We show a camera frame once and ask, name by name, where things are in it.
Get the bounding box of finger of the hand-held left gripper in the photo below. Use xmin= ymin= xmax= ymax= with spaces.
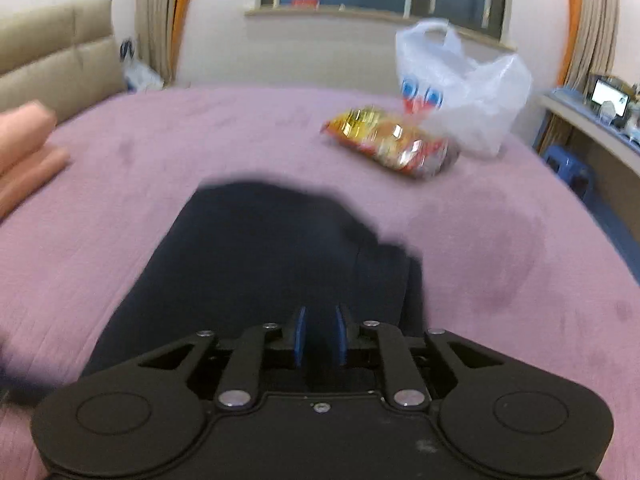
xmin=0 ymin=340 xmax=57 ymax=407

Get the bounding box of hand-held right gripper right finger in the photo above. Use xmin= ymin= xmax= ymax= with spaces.
xmin=335 ymin=303 xmax=504 ymax=409

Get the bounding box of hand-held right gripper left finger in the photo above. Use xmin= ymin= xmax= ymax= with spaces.
xmin=137 ymin=306 xmax=307 ymax=408

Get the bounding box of black garment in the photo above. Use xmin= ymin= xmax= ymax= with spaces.
xmin=82 ymin=176 xmax=426 ymax=378

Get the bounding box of purple bedspread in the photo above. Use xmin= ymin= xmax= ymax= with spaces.
xmin=0 ymin=85 xmax=640 ymax=480

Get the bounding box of yellow red snack packet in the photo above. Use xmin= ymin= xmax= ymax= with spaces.
xmin=320 ymin=106 xmax=461 ymax=179

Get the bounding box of pink pillow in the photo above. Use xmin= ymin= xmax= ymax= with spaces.
xmin=0 ymin=148 xmax=70 ymax=220
xmin=0 ymin=101 xmax=59 ymax=177

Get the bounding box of white plastic bag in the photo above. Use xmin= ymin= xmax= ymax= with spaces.
xmin=395 ymin=18 xmax=533 ymax=160

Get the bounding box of blue plastic stool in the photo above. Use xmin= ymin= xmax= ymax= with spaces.
xmin=542 ymin=144 xmax=595 ymax=197

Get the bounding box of small white bag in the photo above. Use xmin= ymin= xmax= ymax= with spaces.
xmin=119 ymin=39 xmax=165 ymax=94

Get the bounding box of curved desk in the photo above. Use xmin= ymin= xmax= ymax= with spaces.
xmin=539 ymin=87 xmax=640 ymax=223

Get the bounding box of beige padded headboard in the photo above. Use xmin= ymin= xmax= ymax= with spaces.
xmin=0 ymin=0 xmax=126 ymax=123

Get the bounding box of beige curtain with orange edge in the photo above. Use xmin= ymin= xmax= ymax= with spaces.
xmin=135 ymin=0 xmax=202 ymax=87
xmin=554 ymin=0 xmax=622 ymax=92

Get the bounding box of small lit screen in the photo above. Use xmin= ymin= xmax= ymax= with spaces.
xmin=590 ymin=77 xmax=632 ymax=120

